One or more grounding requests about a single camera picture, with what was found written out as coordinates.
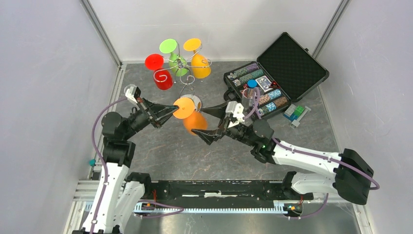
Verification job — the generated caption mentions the clear wine glass front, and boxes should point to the clear wine glass front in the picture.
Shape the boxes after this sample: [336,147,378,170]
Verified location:
[124,84,137,95]

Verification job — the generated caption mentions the clear wine glass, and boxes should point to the clear wine glass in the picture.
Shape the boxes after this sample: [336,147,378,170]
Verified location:
[124,84,137,95]
[241,87,258,110]

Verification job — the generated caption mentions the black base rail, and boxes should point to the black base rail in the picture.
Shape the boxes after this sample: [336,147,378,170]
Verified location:
[134,180,325,214]

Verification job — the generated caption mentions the chrome wine glass rack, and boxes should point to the chrome wine glass rack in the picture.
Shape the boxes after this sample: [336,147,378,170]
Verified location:
[161,44,212,112]

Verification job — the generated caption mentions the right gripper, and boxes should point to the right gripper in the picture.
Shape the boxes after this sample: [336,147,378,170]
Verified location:
[191,100,257,148]

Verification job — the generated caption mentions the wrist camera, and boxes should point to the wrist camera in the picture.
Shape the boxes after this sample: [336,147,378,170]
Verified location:
[124,85,141,103]
[225,101,245,128]

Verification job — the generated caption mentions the coloured toy blocks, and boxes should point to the coloured toy blocks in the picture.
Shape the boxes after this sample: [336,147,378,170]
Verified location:
[283,104,311,129]

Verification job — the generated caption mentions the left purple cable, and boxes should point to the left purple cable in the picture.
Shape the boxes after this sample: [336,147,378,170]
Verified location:
[89,97,130,234]

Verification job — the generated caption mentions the yellow wine glass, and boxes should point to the yellow wine glass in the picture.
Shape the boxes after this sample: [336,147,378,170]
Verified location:
[183,38,211,79]

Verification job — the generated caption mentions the blue dealer button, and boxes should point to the blue dealer button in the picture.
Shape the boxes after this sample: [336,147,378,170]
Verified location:
[246,79,258,88]

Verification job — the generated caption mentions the playing card deck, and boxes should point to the playing card deck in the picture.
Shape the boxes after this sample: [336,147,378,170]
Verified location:
[255,76,272,92]

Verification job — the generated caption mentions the orange wine glass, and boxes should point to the orange wine glass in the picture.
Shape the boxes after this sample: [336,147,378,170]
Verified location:
[173,97,208,136]

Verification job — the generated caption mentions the green wine glass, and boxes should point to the green wine glass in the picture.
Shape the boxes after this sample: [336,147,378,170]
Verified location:
[159,39,188,77]

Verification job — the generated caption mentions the black poker chip case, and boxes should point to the black poker chip case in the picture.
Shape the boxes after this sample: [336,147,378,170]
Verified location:
[223,32,329,118]

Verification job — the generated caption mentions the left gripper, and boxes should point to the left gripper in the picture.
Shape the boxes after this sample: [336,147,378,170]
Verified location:
[123,96,179,139]

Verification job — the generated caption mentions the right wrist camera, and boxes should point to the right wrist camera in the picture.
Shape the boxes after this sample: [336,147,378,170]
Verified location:
[225,101,245,128]

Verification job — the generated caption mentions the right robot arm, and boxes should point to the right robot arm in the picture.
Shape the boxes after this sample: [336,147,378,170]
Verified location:
[191,101,379,205]

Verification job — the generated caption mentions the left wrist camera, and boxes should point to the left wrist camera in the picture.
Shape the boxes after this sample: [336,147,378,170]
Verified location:
[124,85,141,103]

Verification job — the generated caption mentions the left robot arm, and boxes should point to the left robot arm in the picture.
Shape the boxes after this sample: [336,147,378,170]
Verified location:
[74,97,179,234]

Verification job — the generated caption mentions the red wine glass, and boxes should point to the red wine glass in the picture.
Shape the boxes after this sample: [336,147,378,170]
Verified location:
[145,54,173,90]

